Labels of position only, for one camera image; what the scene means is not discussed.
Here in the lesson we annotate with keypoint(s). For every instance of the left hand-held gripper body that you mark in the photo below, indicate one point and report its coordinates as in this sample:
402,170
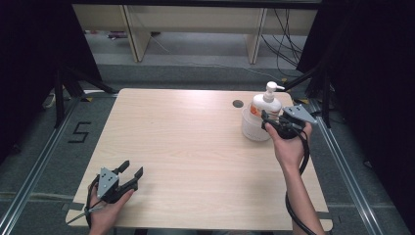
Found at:
107,184

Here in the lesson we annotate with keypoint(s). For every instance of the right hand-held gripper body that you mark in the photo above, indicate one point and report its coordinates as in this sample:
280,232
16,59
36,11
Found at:
295,121

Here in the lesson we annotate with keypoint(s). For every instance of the white pump bottle orange label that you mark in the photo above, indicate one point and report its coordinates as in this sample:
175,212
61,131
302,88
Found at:
265,104

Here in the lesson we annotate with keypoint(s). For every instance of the person's right hand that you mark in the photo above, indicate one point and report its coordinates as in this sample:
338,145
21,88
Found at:
288,150

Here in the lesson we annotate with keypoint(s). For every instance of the person's left hand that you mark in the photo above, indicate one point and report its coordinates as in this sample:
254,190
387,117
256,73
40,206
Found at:
107,215

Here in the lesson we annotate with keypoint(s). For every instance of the black metal stand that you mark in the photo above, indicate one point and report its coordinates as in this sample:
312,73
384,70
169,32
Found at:
326,94
59,98

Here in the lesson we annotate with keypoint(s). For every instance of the black curtain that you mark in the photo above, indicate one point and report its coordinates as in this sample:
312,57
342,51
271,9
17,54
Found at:
375,81
29,65

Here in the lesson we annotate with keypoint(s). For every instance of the metal floor rail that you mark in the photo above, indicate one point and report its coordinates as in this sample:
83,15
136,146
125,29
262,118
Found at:
345,173
36,171

